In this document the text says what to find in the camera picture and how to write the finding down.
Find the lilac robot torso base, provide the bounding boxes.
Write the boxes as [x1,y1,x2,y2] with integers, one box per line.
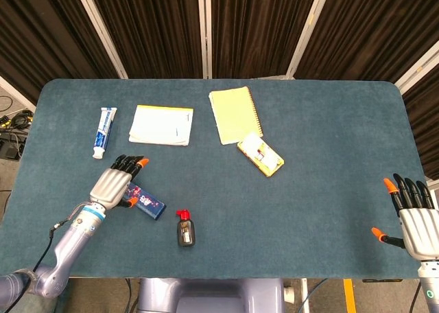
[137,277,285,313]

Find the black floor box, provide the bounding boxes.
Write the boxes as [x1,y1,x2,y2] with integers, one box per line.
[0,137,27,160]

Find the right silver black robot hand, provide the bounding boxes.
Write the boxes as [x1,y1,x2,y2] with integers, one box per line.
[371,173,439,261]

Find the white table leg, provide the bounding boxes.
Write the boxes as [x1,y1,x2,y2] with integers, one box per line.
[300,277,311,313]

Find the white partition frame post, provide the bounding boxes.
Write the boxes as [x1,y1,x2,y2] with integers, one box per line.
[393,40,439,95]
[0,75,37,113]
[72,0,128,80]
[285,0,331,80]

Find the yellow printed snack box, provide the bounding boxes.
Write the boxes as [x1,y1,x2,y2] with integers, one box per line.
[237,131,285,178]

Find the white double partition post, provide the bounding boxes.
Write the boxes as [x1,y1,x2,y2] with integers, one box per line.
[197,0,213,80]

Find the blue box with white lining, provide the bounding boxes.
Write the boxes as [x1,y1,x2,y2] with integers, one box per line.
[119,181,167,222]

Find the yellow black floor cable bundle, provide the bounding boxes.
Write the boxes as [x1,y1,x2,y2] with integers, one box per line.
[0,108,35,130]

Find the blue white toothpaste tube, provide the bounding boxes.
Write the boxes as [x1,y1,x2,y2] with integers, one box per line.
[92,107,118,160]

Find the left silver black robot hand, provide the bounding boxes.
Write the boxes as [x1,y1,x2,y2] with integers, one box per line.
[88,154,150,211]

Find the black ink bottle red cap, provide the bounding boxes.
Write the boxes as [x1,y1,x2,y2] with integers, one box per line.
[176,209,196,248]

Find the white notepad yellow edge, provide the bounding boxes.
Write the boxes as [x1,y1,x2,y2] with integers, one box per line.
[128,104,194,146]

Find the yellow spiral notebook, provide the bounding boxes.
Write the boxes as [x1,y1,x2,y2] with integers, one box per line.
[209,85,264,146]

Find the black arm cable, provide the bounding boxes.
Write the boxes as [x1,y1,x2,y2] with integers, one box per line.
[5,220,75,313]

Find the blue felt table cover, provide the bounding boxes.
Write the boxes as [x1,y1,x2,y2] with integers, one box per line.
[0,78,434,279]

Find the yellow floor tape strip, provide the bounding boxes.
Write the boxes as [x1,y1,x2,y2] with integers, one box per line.
[343,278,356,313]

